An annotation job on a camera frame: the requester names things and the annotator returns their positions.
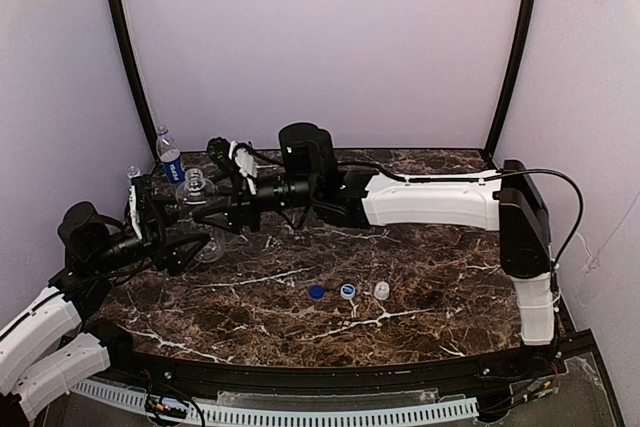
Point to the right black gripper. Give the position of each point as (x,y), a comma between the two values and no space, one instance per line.
(245,202)

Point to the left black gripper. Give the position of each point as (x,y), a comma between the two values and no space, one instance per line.
(151,229)

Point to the clear unlabeled plastic bottle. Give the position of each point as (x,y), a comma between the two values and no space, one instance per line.
(194,194)

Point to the white cap blue label bottle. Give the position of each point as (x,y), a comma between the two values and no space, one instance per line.
(133,172)

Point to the blue cap pepsi bottle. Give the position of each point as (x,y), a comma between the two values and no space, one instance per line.
(169,155)

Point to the white bottle cap blue top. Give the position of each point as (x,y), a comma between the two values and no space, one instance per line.
(347,291)

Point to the clear plastic bottle cap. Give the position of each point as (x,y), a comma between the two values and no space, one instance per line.
(381,290)

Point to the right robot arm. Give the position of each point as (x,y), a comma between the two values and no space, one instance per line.
(364,194)

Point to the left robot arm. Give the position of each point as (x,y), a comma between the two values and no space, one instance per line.
(55,342)

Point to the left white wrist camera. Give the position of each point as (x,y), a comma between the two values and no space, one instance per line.
(133,212)

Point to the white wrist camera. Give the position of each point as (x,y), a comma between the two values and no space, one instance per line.
(231,158)
(133,212)

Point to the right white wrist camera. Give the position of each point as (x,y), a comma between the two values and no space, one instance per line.
(231,158)

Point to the white slotted cable duct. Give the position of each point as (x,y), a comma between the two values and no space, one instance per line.
(227,411)

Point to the left black frame post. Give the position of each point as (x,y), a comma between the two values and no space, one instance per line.
(128,59)

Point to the black frame post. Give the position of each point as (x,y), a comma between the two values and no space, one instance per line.
(521,31)
(128,59)

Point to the black front frame rail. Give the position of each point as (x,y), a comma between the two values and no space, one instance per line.
(475,375)

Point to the right black frame post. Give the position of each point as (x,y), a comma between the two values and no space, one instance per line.
(521,31)

